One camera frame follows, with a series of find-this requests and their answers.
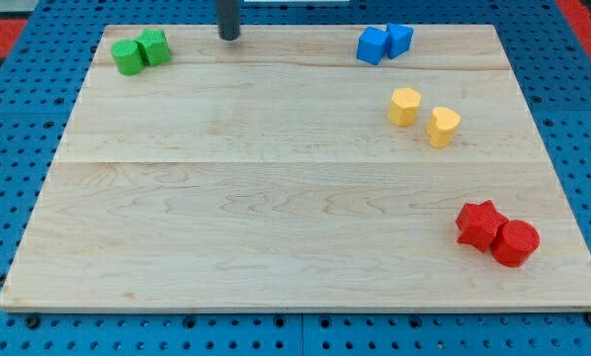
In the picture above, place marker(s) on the yellow hexagon block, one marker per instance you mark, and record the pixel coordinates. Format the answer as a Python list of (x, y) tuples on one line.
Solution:
[(403, 107)]

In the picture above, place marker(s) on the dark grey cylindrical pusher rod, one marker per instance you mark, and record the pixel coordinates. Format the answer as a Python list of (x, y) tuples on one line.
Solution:
[(228, 19)]

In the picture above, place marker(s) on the blue triangular block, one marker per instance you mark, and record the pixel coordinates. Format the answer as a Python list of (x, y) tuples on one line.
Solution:
[(400, 38)]

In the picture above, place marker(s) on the blue cube block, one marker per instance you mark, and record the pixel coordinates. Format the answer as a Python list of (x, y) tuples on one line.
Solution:
[(372, 45)]

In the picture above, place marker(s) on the red star block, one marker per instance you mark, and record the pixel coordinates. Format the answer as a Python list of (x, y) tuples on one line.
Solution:
[(479, 224)]

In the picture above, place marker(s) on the light wooden board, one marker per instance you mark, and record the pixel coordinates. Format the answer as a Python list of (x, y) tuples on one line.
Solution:
[(262, 175)]

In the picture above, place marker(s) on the green cylinder block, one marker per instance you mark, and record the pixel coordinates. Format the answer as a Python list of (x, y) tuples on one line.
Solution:
[(127, 57)]

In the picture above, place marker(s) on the green star block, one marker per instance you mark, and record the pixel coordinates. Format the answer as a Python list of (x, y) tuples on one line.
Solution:
[(153, 46)]

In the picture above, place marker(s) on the red cylinder block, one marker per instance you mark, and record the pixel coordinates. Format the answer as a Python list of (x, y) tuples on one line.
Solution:
[(515, 243)]

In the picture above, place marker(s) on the yellow heart block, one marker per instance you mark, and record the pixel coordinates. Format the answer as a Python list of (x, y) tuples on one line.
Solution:
[(442, 126)]

